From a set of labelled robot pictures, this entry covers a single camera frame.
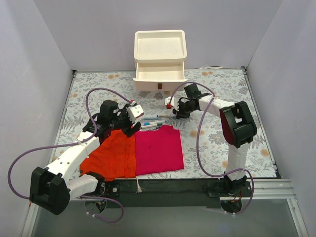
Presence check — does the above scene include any white top drawer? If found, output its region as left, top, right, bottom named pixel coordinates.
left=133, top=61, right=187, bottom=91

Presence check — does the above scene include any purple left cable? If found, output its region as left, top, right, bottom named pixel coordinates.
left=7, top=87, right=136, bottom=224

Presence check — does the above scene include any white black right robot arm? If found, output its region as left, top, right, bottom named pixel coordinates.
left=165, top=82, right=257, bottom=196

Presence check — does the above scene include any light blue gel pen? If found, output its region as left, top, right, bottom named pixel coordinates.
left=143, top=117, right=159, bottom=120

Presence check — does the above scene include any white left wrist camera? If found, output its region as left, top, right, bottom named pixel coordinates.
left=127, top=105, right=144, bottom=123

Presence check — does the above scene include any magenta cloth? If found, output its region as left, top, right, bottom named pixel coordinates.
left=135, top=125, right=184, bottom=176

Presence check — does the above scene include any orange cloth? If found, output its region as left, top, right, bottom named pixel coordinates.
left=79, top=130, right=136, bottom=181

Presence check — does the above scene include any white marker cyan cap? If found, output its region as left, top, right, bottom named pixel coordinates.
left=143, top=120, right=166, bottom=126

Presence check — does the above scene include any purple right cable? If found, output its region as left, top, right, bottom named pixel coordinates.
left=169, top=81, right=255, bottom=219

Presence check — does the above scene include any purple cable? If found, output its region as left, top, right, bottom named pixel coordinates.
left=7, top=87, right=136, bottom=224
left=169, top=81, right=255, bottom=219

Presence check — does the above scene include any white marker green cap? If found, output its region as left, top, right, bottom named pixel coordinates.
left=141, top=123, right=163, bottom=129

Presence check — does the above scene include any white drawer cabinet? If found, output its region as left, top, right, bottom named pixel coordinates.
left=133, top=29, right=187, bottom=94

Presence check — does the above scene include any aluminium frame rail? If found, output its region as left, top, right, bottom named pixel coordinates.
left=29, top=179, right=297, bottom=200

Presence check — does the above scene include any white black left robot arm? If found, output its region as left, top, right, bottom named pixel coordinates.
left=29, top=100, right=144, bottom=215

